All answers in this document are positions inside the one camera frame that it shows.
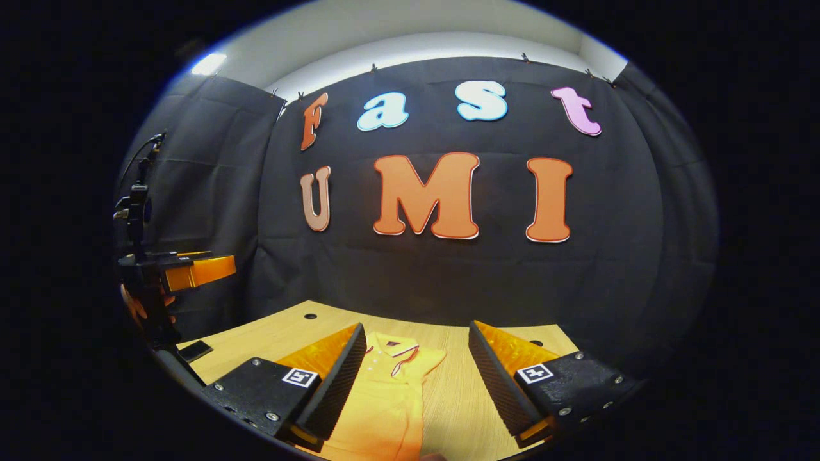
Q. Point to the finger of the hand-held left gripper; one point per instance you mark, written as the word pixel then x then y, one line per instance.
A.
pixel 195 255
pixel 208 270

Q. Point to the orange T-shirt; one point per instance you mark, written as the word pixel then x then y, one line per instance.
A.
pixel 384 410

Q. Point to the small black flat object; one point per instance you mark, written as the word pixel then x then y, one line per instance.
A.
pixel 195 351

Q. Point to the ceiling light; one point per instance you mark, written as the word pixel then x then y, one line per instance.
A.
pixel 209 64

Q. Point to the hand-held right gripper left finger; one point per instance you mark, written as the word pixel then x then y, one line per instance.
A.
pixel 336 390

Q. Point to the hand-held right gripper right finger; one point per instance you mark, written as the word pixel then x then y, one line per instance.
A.
pixel 496 394

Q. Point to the black backdrop cloth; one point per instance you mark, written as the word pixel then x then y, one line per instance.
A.
pixel 448 275

